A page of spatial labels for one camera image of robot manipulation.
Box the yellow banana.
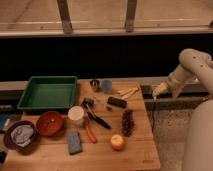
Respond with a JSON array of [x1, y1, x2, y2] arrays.
[[118, 87, 139, 99]]

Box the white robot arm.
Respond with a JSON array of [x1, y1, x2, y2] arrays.
[[152, 48, 213, 171]]

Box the blue plastic cup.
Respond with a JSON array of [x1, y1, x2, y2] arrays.
[[101, 80, 112, 94]]

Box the small metal cup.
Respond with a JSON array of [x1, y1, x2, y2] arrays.
[[90, 79, 100, 92]]

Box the black rectangular block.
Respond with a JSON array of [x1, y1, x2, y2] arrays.
[[107, 97, 127, 108]]

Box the brown grape bunch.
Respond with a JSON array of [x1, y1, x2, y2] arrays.
[[122, 110, 135, 137]]

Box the small dark nut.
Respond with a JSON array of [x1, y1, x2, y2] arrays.
[[106, 105, 112, 111]]

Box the yellow apple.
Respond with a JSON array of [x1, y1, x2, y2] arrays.
[[110, 134, 125, 150]]

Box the white cylindrical container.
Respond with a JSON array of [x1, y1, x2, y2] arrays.
[[68, 106, 84, 127]]

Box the blue sponge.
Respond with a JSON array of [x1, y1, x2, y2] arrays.
[[67, 131, 82, 155]]

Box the orange bowl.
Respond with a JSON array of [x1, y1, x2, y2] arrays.
[[36, 111, 63, 137]]

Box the green plastic tray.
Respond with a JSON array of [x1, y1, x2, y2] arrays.
[[17, 76, 77, 112]]

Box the dark purple bowl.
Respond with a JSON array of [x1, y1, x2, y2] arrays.
[[3, 120, 37, 152]]

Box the crumpled white cloth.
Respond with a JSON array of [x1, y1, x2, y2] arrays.
[[11, 125, 34, 147]]

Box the blue object at left edge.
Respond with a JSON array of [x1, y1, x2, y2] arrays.
[[0, 113, 21, 134]]

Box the orange handled pliers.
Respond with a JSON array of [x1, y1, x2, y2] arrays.
[[84, 119, 97, 144]]

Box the right wooden frame post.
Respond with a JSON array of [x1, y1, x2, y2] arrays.
[[124, 0, 137, 32]]

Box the wooden frame post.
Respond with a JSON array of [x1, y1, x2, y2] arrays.
[[57, 0, 73, 34], [124, 0, 137, 32]]

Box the left wooden frame post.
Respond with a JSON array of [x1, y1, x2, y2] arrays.
[[57, 0, 73, 34]]

